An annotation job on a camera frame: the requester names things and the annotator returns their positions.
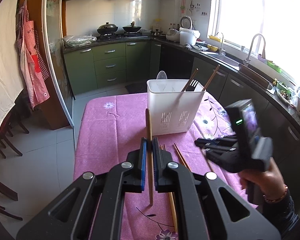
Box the wooden chopstick group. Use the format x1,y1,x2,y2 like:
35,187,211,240
202,64,220,92
181,68,198,92
160,143,179,233
173,144,191,170

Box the black plastic fork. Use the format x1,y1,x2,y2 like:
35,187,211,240
186,79,199,92

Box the clear plastic spoon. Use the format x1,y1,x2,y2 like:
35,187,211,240
157,70,167,92

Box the chrome kitchen faucet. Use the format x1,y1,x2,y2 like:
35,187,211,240
243,33,266,67

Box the green lower kitchen cabinets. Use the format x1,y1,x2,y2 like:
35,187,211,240
64,40,161,95

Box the person's right hand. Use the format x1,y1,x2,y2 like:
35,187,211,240
238,158,288,203

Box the white plastic utensil holder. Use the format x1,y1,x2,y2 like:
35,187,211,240
147,79,204,135

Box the black cabinets under sink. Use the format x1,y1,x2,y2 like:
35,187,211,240
159,42,300,202

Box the dark floor mat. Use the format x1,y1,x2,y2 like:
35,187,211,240
125,82,147,94

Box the purple floral tablecloth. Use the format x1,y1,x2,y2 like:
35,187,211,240
74,93,246,239

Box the stainless steel sink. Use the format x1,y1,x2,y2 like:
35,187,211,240
204,52,239,68

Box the small chrome faucet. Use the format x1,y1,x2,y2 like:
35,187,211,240
216,31,226,56

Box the yellow bowl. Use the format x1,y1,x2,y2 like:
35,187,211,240
207,44,218,52

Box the white plastic container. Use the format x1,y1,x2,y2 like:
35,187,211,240
179,27,200,45

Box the white rice cooker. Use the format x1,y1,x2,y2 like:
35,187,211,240
166,28,180,42

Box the dark wooden chair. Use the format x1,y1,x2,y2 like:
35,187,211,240
0,104,30,222

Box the black wok with lid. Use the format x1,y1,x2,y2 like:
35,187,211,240
97,22,118,35

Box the red checkered apron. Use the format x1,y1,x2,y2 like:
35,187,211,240
16,0,50,108

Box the white hanging cloth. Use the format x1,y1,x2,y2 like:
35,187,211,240
0,0,24,125

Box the plastic bag on counter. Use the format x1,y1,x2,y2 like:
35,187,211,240
63,35,97,48

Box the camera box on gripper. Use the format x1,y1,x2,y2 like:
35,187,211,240
225,99,261,158

